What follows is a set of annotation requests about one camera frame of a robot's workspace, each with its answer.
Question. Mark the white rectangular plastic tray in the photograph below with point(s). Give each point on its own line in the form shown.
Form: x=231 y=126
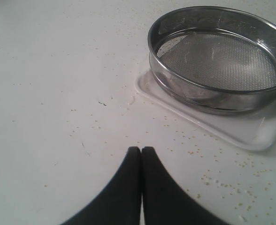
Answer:
x=255 y=131

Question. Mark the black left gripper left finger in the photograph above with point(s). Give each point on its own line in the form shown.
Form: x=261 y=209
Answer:
x=119 y=203

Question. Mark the round steel mesh sieve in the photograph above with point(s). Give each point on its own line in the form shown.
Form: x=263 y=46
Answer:
x=216 y=59

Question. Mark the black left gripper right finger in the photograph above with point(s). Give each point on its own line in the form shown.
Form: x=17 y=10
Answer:
x=164 y=202

